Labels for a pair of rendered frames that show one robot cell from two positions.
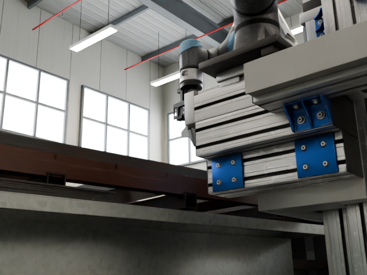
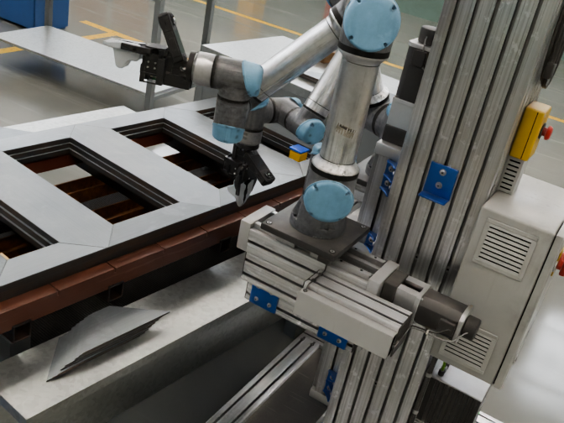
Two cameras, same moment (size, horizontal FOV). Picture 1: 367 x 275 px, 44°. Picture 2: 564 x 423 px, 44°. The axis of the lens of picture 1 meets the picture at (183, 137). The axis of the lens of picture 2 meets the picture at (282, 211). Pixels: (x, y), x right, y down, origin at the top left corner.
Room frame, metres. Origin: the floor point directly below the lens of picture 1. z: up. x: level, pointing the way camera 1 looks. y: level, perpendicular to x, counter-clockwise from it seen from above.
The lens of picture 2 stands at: (-0.56, 0.32, 1.91)
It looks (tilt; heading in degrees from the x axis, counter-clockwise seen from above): 27 degrees down; 345
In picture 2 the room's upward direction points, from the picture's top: 12 degrees clockwise
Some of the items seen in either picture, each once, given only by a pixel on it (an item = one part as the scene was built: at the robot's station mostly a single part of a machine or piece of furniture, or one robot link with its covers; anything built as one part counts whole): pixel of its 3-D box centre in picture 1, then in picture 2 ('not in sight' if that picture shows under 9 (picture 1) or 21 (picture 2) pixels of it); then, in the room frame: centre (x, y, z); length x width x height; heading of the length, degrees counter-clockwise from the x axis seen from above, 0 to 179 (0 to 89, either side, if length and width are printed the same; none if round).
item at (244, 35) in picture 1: (258, 47); (321, 208); (1.05, -0.20, 1.09); 0.15 x 0.15 x 0.10
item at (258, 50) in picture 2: not in sight; (352, 87); (2.36, -0.63, 1.03); 1.30 x 0.60 x 0.04; 42
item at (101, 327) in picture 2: (22, 195); (98, 332); (0.97, 0.35, 0.70); 0.39 x 0.12 x 0.04; 132
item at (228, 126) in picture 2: not in sight; (231, 115); (1.00, 0.09, 1.34); 0.11 x 0.08 x 0.11; 166
